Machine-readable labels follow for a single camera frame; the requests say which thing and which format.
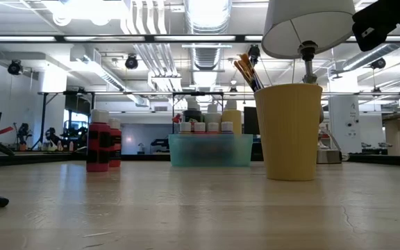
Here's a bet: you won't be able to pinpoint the teal plastic bin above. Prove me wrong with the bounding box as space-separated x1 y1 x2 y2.
167 133 254 168

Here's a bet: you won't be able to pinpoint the silver lamp with white shade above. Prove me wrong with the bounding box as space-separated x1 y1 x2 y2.
261 0 360 164

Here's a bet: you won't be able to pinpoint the black overhead crossbar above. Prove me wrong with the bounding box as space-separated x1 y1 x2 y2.
0 33 400 44

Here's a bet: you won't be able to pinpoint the black background robot arms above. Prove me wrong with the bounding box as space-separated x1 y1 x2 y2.
15 123 87 152

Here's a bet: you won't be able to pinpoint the small red paint bottle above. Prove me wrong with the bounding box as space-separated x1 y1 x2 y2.
108 117 123 168

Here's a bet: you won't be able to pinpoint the yellow plastic cup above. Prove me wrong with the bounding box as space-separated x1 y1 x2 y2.
254 83 324 181

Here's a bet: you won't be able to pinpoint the black hanging camera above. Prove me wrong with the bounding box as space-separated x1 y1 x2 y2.
7 59 24 76
247 44 261 67
369 57 387 70
124 54 139 70

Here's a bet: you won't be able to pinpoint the small magenta paint bottle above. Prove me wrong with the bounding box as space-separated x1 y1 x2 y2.
86 109 111 173

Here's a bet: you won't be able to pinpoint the black aluminium table frame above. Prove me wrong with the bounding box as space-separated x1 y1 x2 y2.
0 151 400 168

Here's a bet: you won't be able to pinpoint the black background gantry frame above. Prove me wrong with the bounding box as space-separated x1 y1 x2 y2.
37 90 97 150

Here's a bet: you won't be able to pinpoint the gray paint bottle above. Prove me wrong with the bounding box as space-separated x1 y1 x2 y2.
182 99 203 124

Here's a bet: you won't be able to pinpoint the bottles in bin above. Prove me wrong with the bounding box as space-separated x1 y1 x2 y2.
171 91 226 135

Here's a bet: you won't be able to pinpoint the small red fixture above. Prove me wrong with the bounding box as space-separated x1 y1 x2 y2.
172 113 183 135

